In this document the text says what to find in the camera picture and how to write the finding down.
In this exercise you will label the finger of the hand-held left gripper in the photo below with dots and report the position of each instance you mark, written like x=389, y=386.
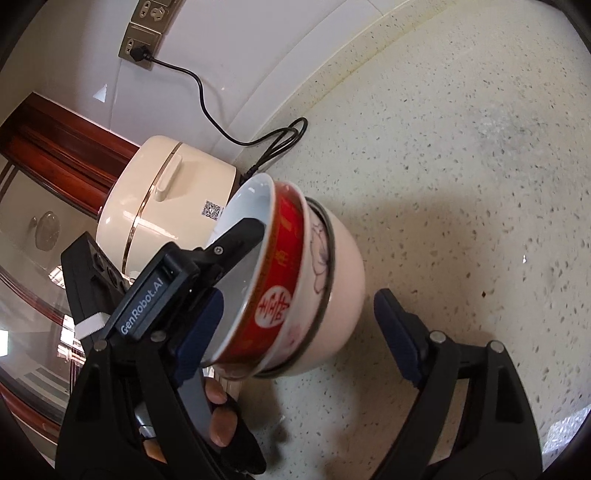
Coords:
x=240, y=240

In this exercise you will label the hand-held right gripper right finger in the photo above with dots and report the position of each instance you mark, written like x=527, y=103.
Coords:
x=397, y=337

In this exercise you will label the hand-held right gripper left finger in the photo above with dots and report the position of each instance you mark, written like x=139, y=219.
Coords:
x=198, y=341

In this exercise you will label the red and white bowl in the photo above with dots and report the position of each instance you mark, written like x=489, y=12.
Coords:
x=281, y=258

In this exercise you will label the white bowl with dark rim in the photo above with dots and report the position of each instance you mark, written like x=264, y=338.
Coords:
x=346, y=277

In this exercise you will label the person's left hand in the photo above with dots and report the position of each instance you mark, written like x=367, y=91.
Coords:
x=221, y=424

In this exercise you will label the cream rice cooker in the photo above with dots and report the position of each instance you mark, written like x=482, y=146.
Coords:
x=152, y=184

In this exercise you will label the glass door with wooden trim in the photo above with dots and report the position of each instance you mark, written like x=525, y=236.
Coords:
x=27, y=277

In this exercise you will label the wooden door frame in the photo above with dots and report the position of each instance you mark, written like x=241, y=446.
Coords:
x=55, y=138

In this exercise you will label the grey wall socket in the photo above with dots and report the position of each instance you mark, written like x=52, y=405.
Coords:
x=129, y=41
x=157, y=14

